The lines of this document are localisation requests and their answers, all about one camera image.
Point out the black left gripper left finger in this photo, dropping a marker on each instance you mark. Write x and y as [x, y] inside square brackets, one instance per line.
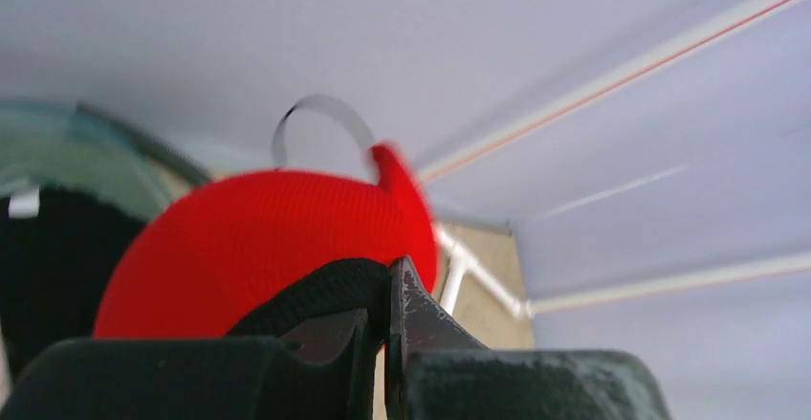
[322, 369]

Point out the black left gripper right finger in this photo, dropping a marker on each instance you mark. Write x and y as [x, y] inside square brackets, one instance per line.
[435, 369]

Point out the red and black bra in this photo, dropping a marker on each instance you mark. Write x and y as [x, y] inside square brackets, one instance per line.
[261, 252]

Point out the white PVC pipe rack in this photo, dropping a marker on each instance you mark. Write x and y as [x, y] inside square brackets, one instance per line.
[621, 184]

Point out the teal plastic basin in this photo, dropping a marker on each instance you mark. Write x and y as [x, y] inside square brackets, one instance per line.
[83, 148]

